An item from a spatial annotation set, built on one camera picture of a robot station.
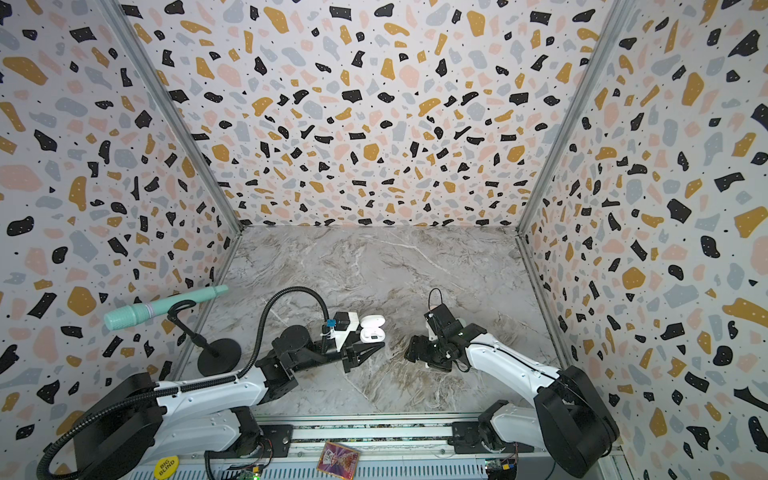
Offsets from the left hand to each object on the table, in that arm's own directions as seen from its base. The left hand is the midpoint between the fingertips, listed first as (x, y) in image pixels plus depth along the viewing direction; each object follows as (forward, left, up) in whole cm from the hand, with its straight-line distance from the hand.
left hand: (383, 334), depth 69 cm
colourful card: (-22, +11, -20) cm, 32 cm away
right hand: (+2, -8, -17) cm, 19 cm away
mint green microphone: (-1, +50, +11) cm, 51 cm away
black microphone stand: (+4, +48, -22) cm, 53 cm away
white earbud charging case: (+1, +3, 0) cm, 3 cm away
